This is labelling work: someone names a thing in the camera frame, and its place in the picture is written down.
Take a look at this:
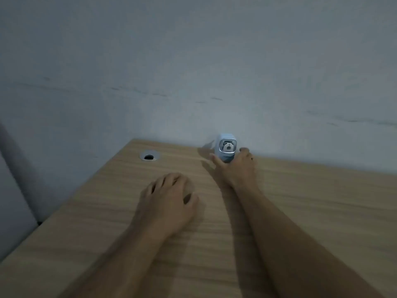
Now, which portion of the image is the light blue bear gadget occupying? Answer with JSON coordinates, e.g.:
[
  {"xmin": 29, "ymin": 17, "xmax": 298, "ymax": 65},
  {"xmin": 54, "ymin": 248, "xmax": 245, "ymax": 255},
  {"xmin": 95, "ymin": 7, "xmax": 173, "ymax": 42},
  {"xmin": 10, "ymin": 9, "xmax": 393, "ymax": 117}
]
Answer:
[{"xmin": 216, "ymin": 133, "xmax": 238, "ymax": 164}]

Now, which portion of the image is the person's left hand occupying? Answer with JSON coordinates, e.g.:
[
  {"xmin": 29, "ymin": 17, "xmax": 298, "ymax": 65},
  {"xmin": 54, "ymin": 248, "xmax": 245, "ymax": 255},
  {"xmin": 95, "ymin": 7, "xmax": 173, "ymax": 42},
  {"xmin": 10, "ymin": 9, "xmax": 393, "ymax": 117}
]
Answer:
[{"xmin": 132, "ymin": 172, "xmax": 200, "ymax": 238}]

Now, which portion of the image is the person's left forearm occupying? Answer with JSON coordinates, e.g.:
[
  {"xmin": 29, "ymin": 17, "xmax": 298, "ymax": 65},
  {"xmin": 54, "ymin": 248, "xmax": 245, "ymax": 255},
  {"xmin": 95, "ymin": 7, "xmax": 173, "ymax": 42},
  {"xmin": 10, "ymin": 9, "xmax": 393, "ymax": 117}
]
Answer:
[{"xmin": 60, "ymin": 221, "xmax": 175, "ymax": 298}]

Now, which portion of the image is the person's right forearm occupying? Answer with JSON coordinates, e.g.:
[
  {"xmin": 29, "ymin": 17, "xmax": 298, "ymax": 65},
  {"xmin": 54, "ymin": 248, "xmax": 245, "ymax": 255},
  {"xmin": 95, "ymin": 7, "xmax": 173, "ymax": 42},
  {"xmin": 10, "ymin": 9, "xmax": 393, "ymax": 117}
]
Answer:
[{"xmin": 229, "ymin": 182, "xmax": 386, "ymax": 298}]

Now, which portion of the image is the person's right hand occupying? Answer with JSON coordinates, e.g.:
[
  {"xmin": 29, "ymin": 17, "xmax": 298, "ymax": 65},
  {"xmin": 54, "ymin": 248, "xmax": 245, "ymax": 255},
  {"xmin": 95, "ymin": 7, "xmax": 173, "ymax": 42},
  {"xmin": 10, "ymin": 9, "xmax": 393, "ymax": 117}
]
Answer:
[{"xmin": 210, "ymin": 147, "xmax": 258, "ymax": 190}]

